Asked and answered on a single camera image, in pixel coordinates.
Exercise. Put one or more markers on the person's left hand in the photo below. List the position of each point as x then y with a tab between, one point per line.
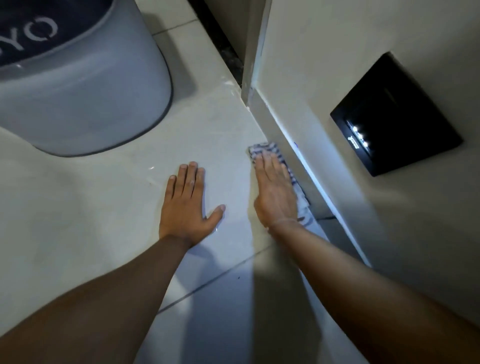
183	215

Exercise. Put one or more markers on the person's right hand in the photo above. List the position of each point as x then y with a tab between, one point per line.
275	198

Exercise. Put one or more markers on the person's left thumb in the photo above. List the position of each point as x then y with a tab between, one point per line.
215	216

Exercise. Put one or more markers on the person's left little finger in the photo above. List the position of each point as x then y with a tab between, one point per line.
170	186

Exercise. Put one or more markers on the person's left middle finger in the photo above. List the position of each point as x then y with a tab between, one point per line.
190	178

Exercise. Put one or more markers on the person's right fingers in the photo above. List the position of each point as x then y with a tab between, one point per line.
270	167

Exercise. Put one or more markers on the checkered cleaning cloth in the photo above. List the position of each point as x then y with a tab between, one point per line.
275	150

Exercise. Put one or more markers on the person's left forearm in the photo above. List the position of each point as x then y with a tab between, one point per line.
93	303

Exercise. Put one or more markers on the person's right forearm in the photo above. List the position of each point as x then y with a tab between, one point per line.
375	296

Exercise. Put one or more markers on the grey plastic bin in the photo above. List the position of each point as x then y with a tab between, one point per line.
86	93

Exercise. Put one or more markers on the dark blue mat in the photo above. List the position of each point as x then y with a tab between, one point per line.
41	26

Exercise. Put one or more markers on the white door frame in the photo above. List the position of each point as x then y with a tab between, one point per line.
252	56

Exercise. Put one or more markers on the black wall switch panel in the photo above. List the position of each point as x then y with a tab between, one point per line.
393	116

